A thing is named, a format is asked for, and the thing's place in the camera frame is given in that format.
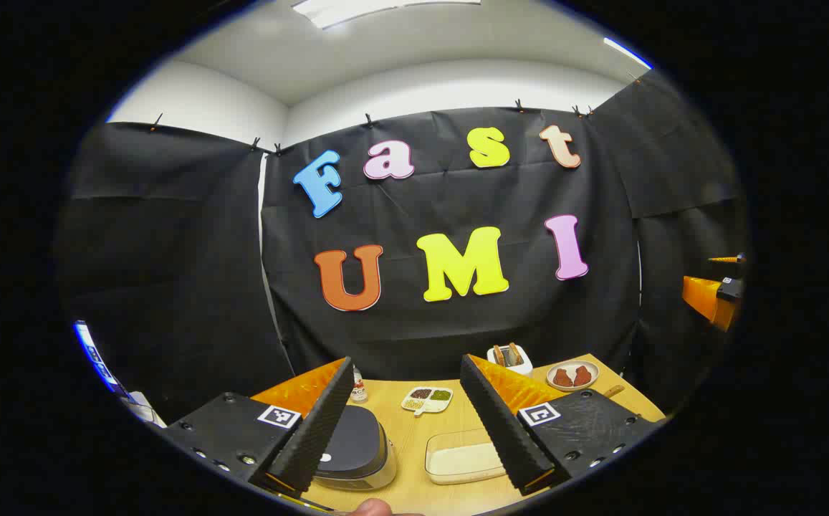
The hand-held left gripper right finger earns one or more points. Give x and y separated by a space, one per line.
500 430

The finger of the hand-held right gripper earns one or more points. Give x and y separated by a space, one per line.
729 258
701 297

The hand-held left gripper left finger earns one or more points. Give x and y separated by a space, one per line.
321 423

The black silver rice cooker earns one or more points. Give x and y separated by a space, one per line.
357 441

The white rice heap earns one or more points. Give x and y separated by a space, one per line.
461 462

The clear plastic tray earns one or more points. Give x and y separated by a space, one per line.
457 438

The small clear drink bottle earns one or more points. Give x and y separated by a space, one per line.
359 387

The green beans heap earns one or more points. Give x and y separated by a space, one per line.
441 395

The white toaster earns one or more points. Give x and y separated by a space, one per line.
511 362

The toast slice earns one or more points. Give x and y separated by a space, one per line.
499 354
515 352

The white divided dish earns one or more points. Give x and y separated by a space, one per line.
425 408

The brown meat piece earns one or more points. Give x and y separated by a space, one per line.
562 377
582 375

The dark red beans heap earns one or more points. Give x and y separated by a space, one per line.
421 393

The pale beans heap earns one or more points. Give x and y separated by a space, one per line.
412 405

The white round plate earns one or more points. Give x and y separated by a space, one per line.
572 367

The black backdrop cloth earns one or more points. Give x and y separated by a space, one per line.
457 330

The white papers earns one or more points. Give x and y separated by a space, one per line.
145 408

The laptop screen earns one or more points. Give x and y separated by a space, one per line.
95 355

